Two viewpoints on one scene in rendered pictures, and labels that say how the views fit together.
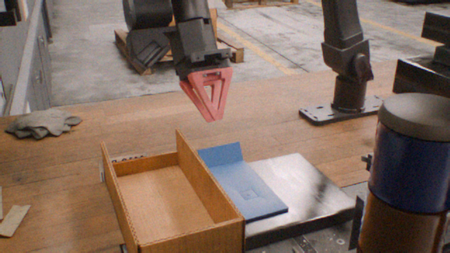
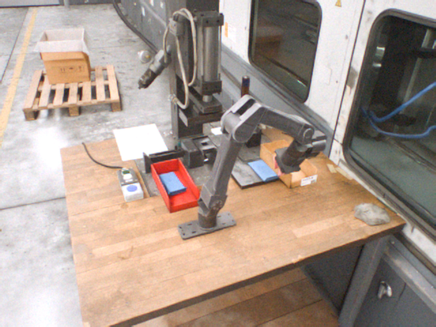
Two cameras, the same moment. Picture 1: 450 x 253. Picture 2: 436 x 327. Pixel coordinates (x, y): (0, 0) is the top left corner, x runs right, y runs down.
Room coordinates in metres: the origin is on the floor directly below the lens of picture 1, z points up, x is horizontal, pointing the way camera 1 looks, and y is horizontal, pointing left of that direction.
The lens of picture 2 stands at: (1.76, -0.24, 1.77)
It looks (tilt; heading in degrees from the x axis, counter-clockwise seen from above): 34 degrees down; 178
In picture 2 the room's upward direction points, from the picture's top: 2 degrees clockwise
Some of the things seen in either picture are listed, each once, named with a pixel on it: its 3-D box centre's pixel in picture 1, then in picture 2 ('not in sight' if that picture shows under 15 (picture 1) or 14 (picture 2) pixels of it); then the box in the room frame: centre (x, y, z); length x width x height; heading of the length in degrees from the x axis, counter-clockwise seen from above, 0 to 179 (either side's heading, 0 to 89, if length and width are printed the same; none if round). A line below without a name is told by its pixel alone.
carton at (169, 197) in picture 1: (161, 199); (287, 163); (0.48, 0.09, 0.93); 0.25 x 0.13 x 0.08; 23
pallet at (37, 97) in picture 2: not in sight; (75, 88); (-2.39, -1.90, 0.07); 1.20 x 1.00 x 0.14; 16
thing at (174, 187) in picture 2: not in sight; (171, 181); (0.61, -0.40, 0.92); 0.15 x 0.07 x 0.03; 27
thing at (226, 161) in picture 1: (239, 177); (264, 168); (0.53, -0.02, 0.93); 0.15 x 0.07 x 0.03; 24
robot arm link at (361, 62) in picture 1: (350, 64); (209, 201); (0.83, -0.25, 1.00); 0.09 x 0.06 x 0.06; 24
